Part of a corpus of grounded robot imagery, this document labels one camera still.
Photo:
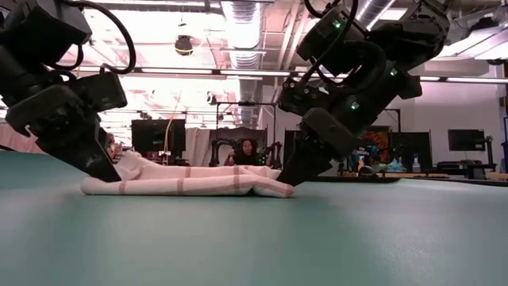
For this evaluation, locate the black table frame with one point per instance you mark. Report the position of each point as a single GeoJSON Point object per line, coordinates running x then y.
{"type": "Point", "coordinates": [357, 179]}

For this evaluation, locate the long led light bar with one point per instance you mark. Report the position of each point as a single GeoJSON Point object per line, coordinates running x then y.
{"type": "Point", "coordinates": [254, 73]}

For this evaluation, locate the black hanging dome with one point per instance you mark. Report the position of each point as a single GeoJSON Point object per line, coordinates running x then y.
{"type": "Point", "coordinates": [183, 45]}

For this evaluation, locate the large black screen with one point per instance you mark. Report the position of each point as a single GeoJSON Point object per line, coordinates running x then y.
{"type": "Point", "coordinates": [412, 149]}

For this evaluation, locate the clear spray bottle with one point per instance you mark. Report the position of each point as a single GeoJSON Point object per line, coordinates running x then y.
{"type": "Point", "coordinates": [416, 165]}

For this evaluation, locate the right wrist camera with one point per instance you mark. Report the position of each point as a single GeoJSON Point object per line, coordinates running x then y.
{"type": "Point", "coordinates": [325, 35]}

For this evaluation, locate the white curtain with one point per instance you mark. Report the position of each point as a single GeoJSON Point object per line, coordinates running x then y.
{"type": "Point", "coordinates": [197, 145]}

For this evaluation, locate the grey rounded device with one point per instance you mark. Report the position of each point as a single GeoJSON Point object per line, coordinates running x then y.
{"type": "Point", "coordinates": [366, 171]}

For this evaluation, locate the green table mat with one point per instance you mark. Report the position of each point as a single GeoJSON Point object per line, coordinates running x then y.
{"type": "Point", "coordinates": [278, 238]}

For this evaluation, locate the black stand frame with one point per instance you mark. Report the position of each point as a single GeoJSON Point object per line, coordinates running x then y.
{"type": "Point", "coordinates": [247, 103]}

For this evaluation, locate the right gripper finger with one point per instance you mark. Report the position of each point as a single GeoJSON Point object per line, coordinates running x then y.
{"type": "Point", "coordinates": [309, 163]}
{"type": "Point", "coordinates": [291, 155]}

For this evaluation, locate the black desk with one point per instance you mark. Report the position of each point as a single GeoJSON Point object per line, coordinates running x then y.
{"type": "Point", "coordinates": [464, 165]}

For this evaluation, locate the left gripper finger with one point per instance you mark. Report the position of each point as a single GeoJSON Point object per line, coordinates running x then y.
{"type": "Point", "coordinates": [106, 147]}
{"type": "Point", "coordinates": [83, 155]}

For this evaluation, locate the black desk monitor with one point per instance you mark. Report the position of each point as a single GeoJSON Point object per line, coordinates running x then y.
{"type": "Point", "coordinates": [158, 137]}

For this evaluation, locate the black wall monitor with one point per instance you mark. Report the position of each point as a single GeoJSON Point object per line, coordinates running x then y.
{"type": "Point", "coordinates": [466, 140]}

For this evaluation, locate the silver ventilation duct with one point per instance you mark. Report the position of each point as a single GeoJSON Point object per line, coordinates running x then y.
{"type": "Point", "coordinates": [244, 39]}
{"type": "Point", "coordinates": [371, 10]}

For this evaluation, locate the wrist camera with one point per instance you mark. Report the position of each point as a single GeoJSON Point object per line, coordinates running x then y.
{"type": "Point", "coordinates": [325, 35]}
{"type": "Point", "coordinates": [39, 28]}

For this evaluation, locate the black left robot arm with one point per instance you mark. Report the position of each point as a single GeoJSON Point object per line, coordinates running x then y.
{"type": "Point", "coordinates": [8, 75]}

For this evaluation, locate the person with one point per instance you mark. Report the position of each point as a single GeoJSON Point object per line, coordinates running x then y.
{"type": "Point", "coordinates": [246, 151]}
{"type": "Point", "coordinates": [362, 155]}
{"type": "Point", "coordinates": [115, 149]}

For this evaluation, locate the dark backdrop cloth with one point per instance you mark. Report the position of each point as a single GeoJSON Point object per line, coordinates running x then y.
{"type": "Point", "coordinates": [222, 135]}

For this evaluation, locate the white towel red checks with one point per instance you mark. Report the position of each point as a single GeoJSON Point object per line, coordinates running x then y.
{"type": "Point", "coordinates": [198, 184]}

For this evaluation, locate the pink curtain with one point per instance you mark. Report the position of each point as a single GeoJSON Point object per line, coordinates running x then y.
{"type": "Point", "coordinates": [16, 139]}

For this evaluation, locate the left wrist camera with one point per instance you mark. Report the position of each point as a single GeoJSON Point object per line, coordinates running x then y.
{"type": "Point", "coordinates": [39, 28]}

